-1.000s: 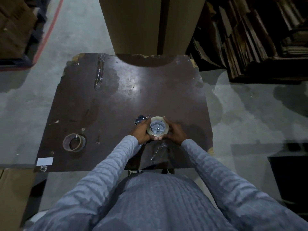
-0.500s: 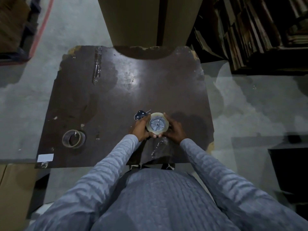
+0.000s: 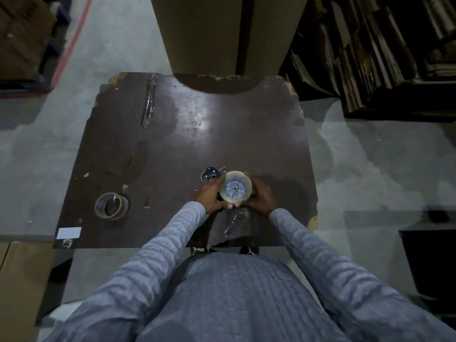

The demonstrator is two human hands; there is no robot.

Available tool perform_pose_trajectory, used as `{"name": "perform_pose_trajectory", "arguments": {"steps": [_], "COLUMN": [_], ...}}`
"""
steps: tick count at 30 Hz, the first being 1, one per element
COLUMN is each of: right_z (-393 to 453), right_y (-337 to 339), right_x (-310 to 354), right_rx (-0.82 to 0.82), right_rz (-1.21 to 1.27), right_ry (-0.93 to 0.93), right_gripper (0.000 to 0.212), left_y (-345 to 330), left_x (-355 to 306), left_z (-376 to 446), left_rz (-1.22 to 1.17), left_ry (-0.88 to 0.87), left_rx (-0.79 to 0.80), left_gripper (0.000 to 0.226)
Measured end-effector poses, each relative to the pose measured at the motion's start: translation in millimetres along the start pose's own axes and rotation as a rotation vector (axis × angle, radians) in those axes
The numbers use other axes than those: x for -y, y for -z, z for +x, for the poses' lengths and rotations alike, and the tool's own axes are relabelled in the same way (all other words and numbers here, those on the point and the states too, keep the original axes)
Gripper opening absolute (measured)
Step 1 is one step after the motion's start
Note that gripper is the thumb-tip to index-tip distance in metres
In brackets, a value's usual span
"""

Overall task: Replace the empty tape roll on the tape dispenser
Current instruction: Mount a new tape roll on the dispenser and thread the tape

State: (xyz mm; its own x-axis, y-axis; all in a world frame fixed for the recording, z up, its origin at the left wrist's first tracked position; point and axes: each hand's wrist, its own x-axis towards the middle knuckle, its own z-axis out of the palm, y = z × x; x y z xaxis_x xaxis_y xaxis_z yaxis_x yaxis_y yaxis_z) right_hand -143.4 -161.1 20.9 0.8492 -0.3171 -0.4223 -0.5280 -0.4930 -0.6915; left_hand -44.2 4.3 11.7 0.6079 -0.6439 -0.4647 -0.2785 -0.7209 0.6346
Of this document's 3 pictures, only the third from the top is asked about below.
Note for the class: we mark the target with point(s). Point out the person's right fingers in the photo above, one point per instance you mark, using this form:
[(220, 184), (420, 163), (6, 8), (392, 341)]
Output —
[(251, 202)]

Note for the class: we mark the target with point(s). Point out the person's left forearm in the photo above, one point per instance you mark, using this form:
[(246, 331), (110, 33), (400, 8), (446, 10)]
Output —
[(153, 256)]

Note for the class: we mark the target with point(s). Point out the person's right forearm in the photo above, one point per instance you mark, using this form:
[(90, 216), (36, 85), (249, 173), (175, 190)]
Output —
[(320, 259)]

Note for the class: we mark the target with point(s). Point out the stacked brown cardboard boxes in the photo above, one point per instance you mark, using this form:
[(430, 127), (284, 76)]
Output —
[(23, 35)]

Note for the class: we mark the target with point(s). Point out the large upright cardboard box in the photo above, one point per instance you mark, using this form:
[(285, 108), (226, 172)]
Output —
[(228, 33)]

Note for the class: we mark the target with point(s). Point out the white paper label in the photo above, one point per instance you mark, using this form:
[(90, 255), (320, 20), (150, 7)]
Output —
[(69, 232)]

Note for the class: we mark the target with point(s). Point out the grey tape dispenser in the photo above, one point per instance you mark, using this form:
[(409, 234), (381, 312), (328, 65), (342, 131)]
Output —
[(211, 173)]

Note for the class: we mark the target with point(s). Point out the plain brown cardboard box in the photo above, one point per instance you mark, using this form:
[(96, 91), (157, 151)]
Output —
[(19, 292)]

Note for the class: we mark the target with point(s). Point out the dark square crate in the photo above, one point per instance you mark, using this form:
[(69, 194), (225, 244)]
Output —
[(429, 261)]

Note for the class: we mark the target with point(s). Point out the blue pallet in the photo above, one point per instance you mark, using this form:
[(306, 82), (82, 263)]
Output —
[(53, 49)]

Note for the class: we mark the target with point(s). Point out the brown tape roll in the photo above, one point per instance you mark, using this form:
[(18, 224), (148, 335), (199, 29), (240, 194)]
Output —
[(111, 205)]

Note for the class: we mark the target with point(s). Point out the crumpled clear tape piece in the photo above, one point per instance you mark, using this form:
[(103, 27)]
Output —
[(236, 220)]

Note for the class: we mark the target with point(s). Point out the pile of flattened cardboard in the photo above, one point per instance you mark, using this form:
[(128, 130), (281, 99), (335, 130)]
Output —
[(377, 49)]

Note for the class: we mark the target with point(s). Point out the clear packing tape roll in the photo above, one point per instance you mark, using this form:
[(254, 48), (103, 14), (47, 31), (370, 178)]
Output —
[(236, 188)]

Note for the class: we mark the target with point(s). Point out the long clear tape strip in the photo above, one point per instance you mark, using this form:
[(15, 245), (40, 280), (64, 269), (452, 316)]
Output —
[(149, 101)]

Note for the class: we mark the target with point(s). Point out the person's left hand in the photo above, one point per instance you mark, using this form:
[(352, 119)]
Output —
[(208, 198)]

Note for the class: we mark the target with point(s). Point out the person's grey shirt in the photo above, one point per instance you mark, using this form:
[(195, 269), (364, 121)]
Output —
[(231, 302)]

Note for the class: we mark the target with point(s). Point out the person's left fingers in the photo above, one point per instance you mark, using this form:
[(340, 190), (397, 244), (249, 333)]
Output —
[(224, 206)]

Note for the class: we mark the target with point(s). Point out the person's right hand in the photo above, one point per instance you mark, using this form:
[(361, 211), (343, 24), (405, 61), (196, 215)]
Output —
[(263, 200)]

